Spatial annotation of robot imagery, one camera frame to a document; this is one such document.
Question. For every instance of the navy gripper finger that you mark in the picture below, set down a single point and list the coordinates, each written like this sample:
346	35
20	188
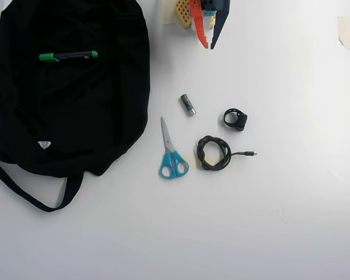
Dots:
220	26

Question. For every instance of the green capped black marker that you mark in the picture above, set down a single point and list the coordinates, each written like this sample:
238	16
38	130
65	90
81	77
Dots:
73	55

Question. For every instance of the pale yellow tape patch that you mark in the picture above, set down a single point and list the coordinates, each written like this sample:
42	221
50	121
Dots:
213	160

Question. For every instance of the yellow perforated robot base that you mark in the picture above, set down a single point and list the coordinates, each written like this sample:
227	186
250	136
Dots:
182	14

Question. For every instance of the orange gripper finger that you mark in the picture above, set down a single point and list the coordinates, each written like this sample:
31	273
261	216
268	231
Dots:
199	26

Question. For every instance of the black fabric bag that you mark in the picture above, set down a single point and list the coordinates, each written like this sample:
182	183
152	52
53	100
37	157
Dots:
70	102

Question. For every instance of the black cylindrical battery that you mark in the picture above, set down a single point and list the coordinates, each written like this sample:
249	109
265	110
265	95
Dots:
188	105

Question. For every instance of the beige masking tape strip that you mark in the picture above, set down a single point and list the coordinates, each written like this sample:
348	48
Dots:
345	32
167	13

